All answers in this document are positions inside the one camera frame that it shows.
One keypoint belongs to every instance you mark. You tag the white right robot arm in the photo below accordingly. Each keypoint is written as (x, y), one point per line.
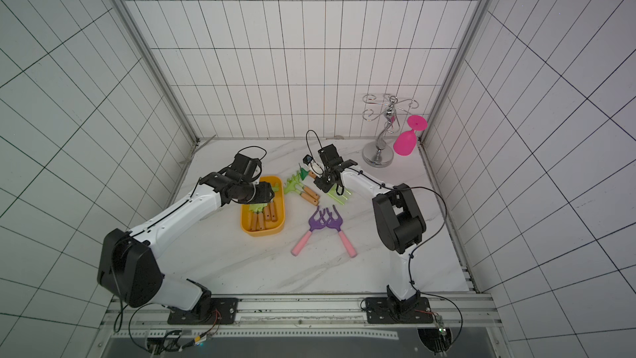
(398, 219)

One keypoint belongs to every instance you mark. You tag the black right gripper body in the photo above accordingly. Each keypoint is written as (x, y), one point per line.
(326, 180)

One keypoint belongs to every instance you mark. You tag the silver wine glass rack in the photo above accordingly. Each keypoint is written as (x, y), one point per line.
(378, 153)

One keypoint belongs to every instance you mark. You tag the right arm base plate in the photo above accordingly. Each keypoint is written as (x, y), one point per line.
(386, 311)

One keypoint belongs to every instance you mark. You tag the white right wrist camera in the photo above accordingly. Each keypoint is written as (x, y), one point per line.
(314, 166)

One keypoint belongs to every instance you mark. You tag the pink plastic wine glass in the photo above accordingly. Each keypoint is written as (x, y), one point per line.
(407, 141)

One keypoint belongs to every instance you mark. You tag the green spade fork wooden handle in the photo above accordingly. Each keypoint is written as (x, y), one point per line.
(260, 219)

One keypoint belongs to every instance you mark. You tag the purple rake pink handle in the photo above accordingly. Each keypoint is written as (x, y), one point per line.
(316, 222)
(334, 221)

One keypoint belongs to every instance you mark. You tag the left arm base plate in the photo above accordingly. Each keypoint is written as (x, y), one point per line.
(208, 311)

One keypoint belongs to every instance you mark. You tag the aluminium front rail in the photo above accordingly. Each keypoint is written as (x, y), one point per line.
(312, 311)

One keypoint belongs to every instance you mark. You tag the dark green small rake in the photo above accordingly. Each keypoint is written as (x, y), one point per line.
(304, 173)

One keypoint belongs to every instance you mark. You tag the yellow plastic storage box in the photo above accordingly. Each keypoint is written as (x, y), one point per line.
(265, 219)

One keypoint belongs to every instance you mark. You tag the green fork tool wooden handle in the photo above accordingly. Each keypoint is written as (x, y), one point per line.
(338, 192)

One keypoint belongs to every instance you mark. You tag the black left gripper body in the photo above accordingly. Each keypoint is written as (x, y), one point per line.
(253, 194)

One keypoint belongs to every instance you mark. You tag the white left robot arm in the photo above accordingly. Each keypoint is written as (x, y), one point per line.
(128, 265)

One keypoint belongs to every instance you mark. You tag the green rake wooden handle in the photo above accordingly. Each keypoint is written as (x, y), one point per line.
(253, 209)

